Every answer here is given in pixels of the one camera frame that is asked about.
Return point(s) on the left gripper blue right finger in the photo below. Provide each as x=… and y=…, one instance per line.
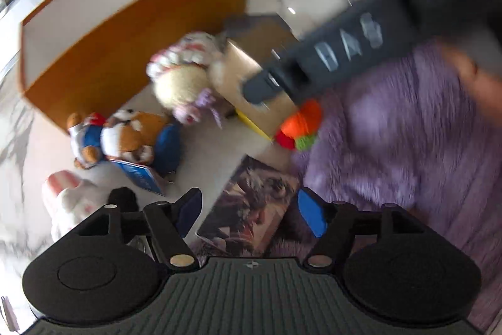
x=333, y=224

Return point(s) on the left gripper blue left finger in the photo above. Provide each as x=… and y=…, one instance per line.
x=168, y=224

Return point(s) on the blue ocean tag card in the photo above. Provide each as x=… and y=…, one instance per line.
x=142, y=176

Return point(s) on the illustrated character card box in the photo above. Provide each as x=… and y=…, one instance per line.
x=249, y=210

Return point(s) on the orange crochet ball toy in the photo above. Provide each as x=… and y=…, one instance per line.
x=299, y=132

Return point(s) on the brown fox plush blue outfit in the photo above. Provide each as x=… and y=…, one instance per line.
x=137, y=137

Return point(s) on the white black-eared plush toy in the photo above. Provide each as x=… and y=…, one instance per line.
x=69, y=200

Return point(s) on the yellow plastic toy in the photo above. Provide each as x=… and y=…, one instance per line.
x=252, y=126

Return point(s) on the cream crochet lamb doll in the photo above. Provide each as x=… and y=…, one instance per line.
x=181, y=80

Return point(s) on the gold gift box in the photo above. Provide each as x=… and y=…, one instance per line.
x=228, y=76

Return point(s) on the dark grey gift box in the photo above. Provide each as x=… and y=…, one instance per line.
x=259, y=32

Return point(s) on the person's right hand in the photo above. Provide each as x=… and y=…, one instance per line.
x=484, y=88

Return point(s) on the purple fluffy blanket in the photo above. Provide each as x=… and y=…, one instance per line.
x=409, y=133

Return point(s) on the orange cardboard storage box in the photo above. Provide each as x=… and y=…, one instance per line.
x=90, y=55

